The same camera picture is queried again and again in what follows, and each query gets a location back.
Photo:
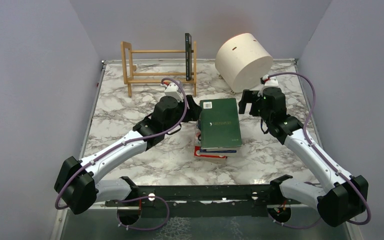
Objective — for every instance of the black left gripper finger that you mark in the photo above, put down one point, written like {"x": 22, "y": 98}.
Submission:
{"x": 190, "y": 100}
{"x": 193, "y": 113}

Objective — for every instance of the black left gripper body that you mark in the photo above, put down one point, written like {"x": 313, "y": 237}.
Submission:
{"x": 192, "y": 110}

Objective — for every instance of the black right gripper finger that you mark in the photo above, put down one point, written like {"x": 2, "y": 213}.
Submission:
{"x": 246, "y": 98}
{"x": 255, "y": 104}

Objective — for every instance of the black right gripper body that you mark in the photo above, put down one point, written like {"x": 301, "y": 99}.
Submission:
{"x": 249, "y": 100}

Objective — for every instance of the dark green hardcover book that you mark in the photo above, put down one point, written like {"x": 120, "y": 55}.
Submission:
{"x": 188, "y": 56}

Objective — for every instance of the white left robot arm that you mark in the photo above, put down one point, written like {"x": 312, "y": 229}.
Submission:
{"x": 80, "y": 183}

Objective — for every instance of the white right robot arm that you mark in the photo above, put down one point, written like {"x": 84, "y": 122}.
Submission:
{"x": 340, "y": 196}

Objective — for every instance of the lime green paperback book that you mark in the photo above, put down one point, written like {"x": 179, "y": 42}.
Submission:
{"x": 198, "y": 128}

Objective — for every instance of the floral cover book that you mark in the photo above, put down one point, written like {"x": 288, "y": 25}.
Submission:
{"x": 197, "y": 142}

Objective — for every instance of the cream cylindrical lamp shade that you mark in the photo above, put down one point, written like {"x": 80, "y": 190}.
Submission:
{"x": 242, "y": 61}

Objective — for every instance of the blue cover paperback book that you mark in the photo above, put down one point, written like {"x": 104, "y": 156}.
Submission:
{"x": 219, "y": 151}

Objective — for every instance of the red spine paperback book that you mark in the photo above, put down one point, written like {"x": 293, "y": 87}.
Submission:
{"x": 204, "y": 156}

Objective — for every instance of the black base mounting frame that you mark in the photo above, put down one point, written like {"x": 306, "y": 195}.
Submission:
{"x": 195, "y": 201}

